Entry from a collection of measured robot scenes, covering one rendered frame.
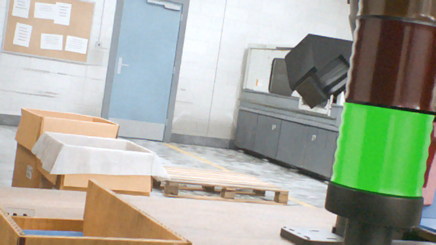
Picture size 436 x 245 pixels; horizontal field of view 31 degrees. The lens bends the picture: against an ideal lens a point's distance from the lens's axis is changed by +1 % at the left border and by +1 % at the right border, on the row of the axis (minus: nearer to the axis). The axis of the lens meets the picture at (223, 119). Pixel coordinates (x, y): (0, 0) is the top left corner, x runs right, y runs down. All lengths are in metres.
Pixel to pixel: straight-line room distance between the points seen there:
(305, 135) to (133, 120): 2.87
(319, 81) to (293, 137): 9.75
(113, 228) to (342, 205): 0.40
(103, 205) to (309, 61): 0.23
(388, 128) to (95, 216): 0.47
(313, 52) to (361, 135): 0.38
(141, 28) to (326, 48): 11.01
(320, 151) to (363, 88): 9.47
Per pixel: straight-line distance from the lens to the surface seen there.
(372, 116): 0.32
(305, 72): 0.70
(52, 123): 4.57
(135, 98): 11.71
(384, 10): 0.32
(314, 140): 9.94
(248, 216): 1.10
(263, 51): 11.71
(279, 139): 10.80
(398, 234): 0.67
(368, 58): 0.32
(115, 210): 0.70
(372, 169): 0.32
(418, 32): 0.32
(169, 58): 11.83
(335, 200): 0.33
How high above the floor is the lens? 1.09
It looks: 3 degrees down
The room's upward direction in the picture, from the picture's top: 8 degrees clockwise
